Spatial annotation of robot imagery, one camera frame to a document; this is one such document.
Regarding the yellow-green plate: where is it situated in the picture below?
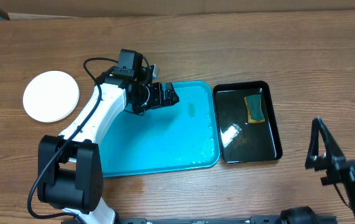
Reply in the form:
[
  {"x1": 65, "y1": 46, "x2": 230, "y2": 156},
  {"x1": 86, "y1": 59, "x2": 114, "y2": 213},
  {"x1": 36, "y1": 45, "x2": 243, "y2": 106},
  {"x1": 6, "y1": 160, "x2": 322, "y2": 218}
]
[{"x1": 48, "y1": 100, "x2": 79, "y2": 123}]

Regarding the white plate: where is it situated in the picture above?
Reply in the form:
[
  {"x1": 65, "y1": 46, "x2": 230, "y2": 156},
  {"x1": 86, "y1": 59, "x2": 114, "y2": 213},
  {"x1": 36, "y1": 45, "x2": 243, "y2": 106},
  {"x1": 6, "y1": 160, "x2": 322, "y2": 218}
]
[{"x1": 22, "y1": 70, "x2": 80, "y2": 123}]

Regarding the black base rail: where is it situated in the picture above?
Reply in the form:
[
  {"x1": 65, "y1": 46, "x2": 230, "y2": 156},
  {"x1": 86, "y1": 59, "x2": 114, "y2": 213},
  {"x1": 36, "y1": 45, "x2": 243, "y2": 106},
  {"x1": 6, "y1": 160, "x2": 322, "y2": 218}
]
[{"x1": 62, "y1": 215, "x2": 338, "y2": 224}]

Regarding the black water tray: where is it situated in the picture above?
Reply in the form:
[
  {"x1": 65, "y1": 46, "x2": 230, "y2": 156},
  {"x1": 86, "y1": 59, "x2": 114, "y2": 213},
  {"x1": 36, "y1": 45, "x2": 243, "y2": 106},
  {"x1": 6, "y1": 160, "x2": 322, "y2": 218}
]
[{"x1": 213, "y1": 81, "x2": 283, "y2": 164}]

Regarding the yellow green sponge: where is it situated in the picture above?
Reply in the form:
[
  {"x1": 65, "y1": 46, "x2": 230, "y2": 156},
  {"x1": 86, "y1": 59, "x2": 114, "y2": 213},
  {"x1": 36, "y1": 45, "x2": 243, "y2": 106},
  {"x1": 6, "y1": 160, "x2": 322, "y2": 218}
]
[{"x1": 244, "y1": 95, "x2": 265, "y2": 124}]

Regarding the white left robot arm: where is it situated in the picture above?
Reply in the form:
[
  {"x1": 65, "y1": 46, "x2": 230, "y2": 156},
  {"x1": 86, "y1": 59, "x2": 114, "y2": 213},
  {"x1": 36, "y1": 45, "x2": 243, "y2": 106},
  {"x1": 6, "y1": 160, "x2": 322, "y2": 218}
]
[{"x1": 27, "y1": 65, "x2": 179, "y2": 223}]

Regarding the blue plastic tray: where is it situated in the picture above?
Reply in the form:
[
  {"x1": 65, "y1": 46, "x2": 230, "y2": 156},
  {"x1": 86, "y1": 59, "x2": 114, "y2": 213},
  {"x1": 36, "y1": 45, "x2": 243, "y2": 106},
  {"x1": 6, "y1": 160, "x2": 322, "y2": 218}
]
[{"x1": 99, "y1": 81, "x2": 221, "y2": 178}]

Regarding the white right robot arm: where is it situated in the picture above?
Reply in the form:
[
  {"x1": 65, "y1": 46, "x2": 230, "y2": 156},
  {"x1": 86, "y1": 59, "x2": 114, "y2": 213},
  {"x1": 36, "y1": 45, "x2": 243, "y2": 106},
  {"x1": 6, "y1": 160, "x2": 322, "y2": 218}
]
[{"x1": 305, "y1": 117, "x2": 355, "y2": 219}]

